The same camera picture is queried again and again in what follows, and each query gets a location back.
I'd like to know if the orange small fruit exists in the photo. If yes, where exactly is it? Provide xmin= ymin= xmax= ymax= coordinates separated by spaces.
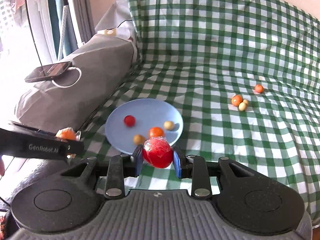
xmin=231 ymin=94 xmax=243 ymax=107

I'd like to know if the light blue plate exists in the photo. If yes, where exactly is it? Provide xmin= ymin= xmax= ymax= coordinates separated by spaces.
xmin=105 ymin=99 xmax=183 ymax=154

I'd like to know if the red cherry tomato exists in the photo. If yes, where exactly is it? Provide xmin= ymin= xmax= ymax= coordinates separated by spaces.
xmin=124 ymin=115 xmax=136 ymax=127

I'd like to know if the beige small round fruit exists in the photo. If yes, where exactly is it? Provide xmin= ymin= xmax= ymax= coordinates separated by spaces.
xmin=133 ymin=134 xmax=146 ymax=145

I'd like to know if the teal curtain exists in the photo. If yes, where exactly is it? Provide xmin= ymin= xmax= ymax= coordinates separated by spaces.
xmin=48 ymin=0 xmax=78 ymax=57

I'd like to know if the large orange fruit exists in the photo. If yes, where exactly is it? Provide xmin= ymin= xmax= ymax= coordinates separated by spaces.
xmin=55 ymin=127 xmax=81 ymax=141

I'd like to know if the black smartphone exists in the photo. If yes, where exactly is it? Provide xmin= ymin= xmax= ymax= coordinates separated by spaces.
xmin=24 ymin=61 xmax=72 ymax=83

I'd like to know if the green white checkered cloth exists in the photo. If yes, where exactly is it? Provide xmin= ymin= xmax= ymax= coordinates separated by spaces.
xmin=83 ymin=0 xmax=319 ymax=224

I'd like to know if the grey sofa armrest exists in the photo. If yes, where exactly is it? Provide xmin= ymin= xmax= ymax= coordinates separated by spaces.
xmin=15 ymin=34 xmax=137 ymax=133

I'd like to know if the white charging cable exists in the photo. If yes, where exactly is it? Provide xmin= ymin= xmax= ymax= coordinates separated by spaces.
xmin=51 ymin=66 xmax=83 ymax=89

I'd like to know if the red fruit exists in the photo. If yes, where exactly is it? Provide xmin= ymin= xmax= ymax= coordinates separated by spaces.
xmin=143 ymin=137 xmax=173 ymax=168

